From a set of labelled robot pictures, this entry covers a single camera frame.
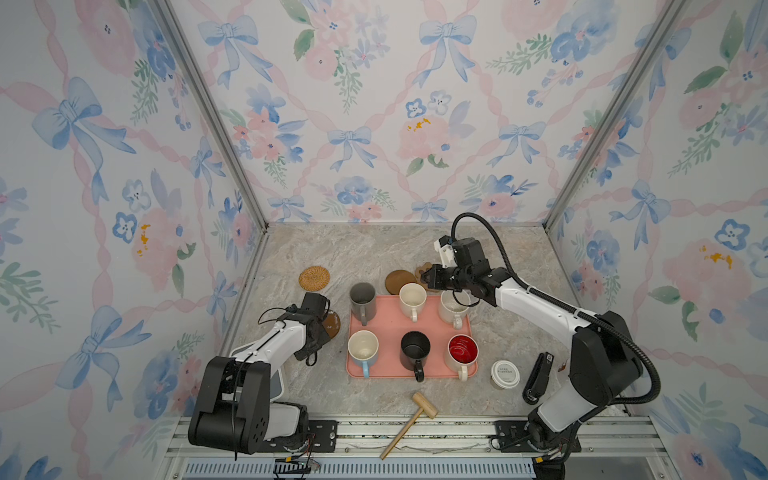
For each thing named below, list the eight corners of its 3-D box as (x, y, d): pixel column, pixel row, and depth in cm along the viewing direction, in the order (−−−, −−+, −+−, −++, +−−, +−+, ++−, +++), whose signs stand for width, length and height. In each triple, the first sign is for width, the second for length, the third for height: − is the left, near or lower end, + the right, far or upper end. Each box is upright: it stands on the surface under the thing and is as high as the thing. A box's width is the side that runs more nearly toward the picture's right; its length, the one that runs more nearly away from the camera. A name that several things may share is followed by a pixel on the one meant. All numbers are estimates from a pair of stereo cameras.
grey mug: (350, 330, 93) (347, 315, 85) (353, 299, 100) (350, 282, 92) (375, 331, 93) (374, 315, 85) (376, 299, 100) (375, 282, 92)
